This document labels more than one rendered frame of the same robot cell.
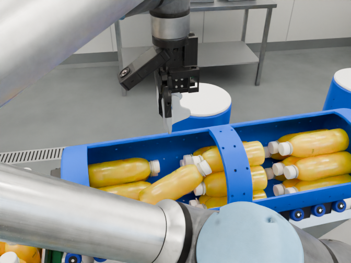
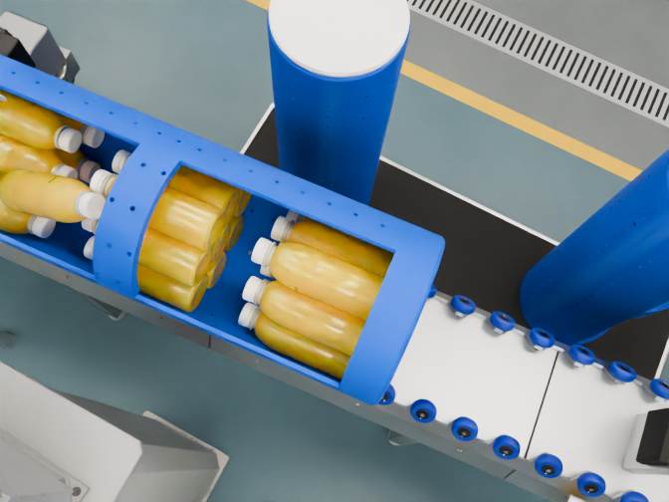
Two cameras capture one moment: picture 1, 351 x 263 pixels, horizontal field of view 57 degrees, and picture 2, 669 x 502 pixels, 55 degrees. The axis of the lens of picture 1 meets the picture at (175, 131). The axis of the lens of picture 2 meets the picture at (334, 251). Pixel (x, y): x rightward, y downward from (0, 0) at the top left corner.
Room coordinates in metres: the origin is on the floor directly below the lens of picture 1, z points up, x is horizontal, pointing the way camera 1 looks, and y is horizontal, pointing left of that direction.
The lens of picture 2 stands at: (0.54, -0.56, 2.08)
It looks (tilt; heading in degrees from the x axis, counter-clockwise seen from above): 71 degrees down; 29
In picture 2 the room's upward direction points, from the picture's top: 8 degrees clockwise
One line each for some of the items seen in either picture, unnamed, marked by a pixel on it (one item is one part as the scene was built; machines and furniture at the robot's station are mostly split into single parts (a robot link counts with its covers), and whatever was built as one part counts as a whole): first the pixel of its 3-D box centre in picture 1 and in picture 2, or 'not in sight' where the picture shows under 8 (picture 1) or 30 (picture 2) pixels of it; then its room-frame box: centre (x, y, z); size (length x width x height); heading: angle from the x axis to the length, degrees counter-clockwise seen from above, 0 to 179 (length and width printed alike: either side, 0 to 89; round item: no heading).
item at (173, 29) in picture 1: (170, 24); not in sight; (0.62, 0.01, 1.57); 0.08 x 0.08 x 0.05
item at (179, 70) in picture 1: (174, 63); not in sight; (0.62, 0.00, 1.49); 0.09 x 0.08 x 0.12; 103
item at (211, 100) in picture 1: (199, 98); (338, 15); (1.24, -0.11, 1.03); 0.28 x 0.28 x 0.01
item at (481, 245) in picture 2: not in sight; (433, 271); (1.27, -0.53, 0.07); 1.50 x 0.52 x 0.15; 99
